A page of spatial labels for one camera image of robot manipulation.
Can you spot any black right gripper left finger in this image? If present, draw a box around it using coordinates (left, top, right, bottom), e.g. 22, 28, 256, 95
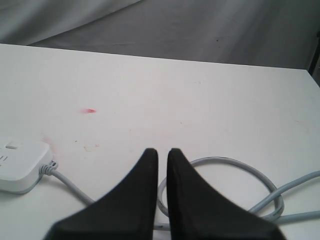
44, 148, 158, 240

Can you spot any grey power cord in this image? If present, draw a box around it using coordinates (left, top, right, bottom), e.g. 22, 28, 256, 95
39, 156, 320, 230

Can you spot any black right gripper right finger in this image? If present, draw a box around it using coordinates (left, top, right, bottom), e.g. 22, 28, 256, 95
167, 148, 283, 240

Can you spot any white five-socket power strip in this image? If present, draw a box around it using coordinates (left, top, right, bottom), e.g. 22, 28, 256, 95
0, 136, 54, 194

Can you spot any black tripod stand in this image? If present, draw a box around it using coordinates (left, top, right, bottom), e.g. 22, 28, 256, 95
308, 30, 320, 86

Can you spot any grey backdrop cloth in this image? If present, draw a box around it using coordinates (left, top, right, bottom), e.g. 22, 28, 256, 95
0, 0, 320, 69

